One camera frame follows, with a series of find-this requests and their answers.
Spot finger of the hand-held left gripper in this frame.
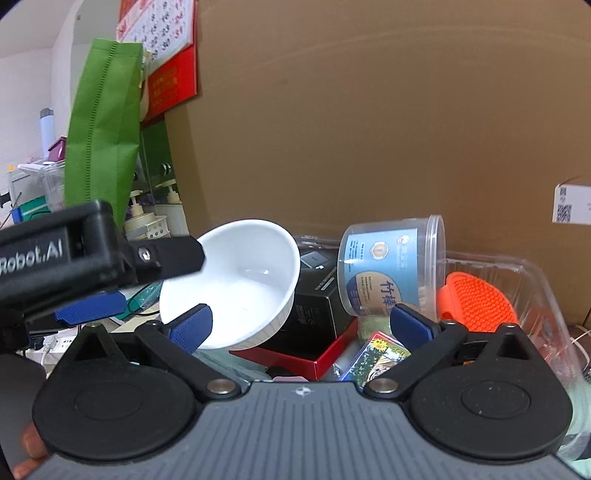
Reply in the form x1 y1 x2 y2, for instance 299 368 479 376
54 292 127 325
121 234 207 283

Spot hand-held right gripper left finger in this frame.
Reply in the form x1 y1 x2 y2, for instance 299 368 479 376
60 303 243 400

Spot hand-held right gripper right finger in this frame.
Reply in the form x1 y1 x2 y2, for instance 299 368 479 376
361 303 539 400

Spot white ceramic bowl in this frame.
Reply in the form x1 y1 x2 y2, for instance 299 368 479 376
159 219 302 350

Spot person's left hand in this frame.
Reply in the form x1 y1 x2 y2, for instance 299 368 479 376
20 422 49 463

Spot colourful card pack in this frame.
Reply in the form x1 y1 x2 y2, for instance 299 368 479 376
341 331 413 389

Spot white pump bottle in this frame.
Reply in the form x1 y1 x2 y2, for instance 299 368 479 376
154 179 188 237
126 189 160 240

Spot pale green packet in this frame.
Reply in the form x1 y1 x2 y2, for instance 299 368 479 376
194 348 271 382

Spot white power strip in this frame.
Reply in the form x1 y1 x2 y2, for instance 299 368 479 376
27 333 77 357

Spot clear cotton swab jar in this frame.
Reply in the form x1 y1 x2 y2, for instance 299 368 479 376
336 214 447 320

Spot orange silicone brush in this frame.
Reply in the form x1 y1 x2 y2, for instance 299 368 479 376
436 272 520 334

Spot clear plastic storage box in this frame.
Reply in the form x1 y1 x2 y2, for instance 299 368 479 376
17 161 66 214

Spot black cardboard box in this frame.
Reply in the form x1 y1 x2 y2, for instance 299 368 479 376
271 249 357 361

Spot red box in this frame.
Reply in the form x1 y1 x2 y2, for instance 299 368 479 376
228 318 360 382

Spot grey bottle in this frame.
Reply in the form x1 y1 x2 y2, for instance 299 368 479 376
39 107 56 163

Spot green fabric bag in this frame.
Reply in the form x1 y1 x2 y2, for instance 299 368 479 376
64 39 145 228

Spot clear plastic clamshell container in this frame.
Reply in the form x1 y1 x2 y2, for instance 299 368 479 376
431 249 588 463

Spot white shipping label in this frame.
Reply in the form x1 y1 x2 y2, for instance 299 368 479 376
551 183 591 225

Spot large brown cardboard box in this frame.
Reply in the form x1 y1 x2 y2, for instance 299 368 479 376
163 0 591 326

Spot white cable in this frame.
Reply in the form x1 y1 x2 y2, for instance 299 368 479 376
571 323 591 384

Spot red wall calendar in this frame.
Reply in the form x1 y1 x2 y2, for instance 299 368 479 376
115 0 199 124

